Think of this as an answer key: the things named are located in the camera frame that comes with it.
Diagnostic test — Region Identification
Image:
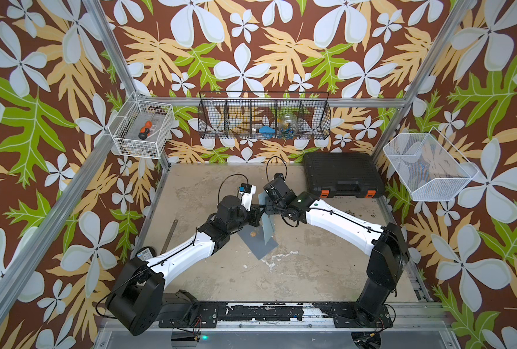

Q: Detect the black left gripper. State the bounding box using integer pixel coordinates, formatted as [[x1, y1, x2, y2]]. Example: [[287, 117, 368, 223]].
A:
[[225, 202, 265, 235]]

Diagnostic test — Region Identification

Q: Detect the light blue envelope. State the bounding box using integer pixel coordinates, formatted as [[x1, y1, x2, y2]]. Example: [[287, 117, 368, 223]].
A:
[[258, 192, 275, 244]]

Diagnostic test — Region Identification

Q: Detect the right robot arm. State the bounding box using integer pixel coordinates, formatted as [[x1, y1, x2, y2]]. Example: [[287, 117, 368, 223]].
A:
[[264, 174, 410, 327]]

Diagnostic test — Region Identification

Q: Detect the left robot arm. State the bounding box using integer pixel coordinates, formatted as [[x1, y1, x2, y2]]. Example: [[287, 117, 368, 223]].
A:
[[105, 196, 266, 336]]

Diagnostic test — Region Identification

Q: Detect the blue object in basket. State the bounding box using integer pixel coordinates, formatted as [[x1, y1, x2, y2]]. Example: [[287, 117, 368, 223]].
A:
[[258, 126, 275, 140]]

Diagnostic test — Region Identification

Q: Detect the clear plastic bottle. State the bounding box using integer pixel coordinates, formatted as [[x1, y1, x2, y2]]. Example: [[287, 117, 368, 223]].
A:
[[278, 112, 299, 139]]

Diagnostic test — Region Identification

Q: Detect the black plastic tool case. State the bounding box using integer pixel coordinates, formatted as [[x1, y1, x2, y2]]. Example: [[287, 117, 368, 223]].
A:
[[302, 152, 385, 199]]

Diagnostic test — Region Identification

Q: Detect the metal ruler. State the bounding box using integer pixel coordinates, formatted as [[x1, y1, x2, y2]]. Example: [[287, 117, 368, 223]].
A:
[[160, 219, 178, 254]]

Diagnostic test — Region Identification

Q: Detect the red black screwdriver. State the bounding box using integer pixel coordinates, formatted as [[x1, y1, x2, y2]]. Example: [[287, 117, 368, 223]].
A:
[[138, 121, 153, 140]]

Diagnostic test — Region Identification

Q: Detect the white mesh basket right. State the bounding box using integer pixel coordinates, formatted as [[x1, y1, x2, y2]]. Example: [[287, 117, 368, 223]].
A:
[[383, 127, 479, 202]]

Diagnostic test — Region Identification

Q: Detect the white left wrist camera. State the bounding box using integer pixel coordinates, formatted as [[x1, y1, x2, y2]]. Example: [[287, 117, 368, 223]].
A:
[[238, 183, 256, 212]]

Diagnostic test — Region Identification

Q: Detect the black wire basket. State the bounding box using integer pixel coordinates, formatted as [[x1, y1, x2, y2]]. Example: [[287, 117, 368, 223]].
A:
[[197, 91, 331, 140]]

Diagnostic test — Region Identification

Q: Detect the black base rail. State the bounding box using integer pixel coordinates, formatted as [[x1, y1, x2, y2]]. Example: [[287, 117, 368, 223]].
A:
[[159, 301, 396, 330]]

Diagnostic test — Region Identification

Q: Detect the white wire basket left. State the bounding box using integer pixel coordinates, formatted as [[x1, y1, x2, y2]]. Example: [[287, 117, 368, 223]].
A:
[[110, 93, 175, 159]]

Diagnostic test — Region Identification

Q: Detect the aluminium frame rear bar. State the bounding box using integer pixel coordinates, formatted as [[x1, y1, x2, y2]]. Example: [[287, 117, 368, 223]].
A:
[[142, 95, 408, 108]]

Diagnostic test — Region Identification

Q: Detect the aluminium frame post right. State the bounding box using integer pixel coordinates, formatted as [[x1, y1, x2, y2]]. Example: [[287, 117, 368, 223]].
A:
[[372, 0, 475, 163]]

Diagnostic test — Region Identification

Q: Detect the aluminium frame post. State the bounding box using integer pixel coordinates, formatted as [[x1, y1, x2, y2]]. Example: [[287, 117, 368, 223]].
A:
[[82, 1, 170, 171], [372, 0, 475, 163]]

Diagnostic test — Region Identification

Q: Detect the aluminium frame post left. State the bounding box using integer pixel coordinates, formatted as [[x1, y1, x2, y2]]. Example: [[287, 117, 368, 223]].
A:
[[82, 1, 170, 171]]

